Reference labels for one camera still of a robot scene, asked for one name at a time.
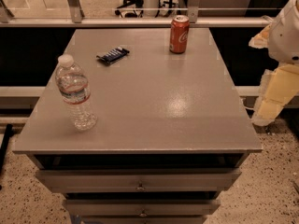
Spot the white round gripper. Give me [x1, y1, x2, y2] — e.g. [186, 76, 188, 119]
[249, 0, 299, 126]

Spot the dark blue snack bar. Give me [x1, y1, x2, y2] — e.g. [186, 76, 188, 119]
[96, 47, 130, 66]

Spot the red soda can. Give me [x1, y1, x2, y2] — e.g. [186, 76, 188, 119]
[169, 15, 190, 54]

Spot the grey drawer cabinet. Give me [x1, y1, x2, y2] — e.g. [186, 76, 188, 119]
[14, 28, 262, 224]

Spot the upper grey drawer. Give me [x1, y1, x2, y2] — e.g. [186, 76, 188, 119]
[36, 169, 241, 193]

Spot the grey drawer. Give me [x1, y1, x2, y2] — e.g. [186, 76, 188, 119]
[64, 200, 220, 217]
[36, 169, 241, 193]

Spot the black office chair base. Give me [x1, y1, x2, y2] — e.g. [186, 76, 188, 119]
[115, 0, 175, 18]

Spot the lower grey drawer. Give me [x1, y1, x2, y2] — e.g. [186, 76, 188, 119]
[64, 200, 220, 217]

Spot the clear plastic water bottle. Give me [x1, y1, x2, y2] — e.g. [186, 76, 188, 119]
[55, 54, 97, 131]

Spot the black bar at left edge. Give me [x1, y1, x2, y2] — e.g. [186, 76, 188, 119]
[0, 124, 14, 174]

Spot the metal railing frame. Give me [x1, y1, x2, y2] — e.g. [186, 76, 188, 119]
[0, 0, 299, 29]

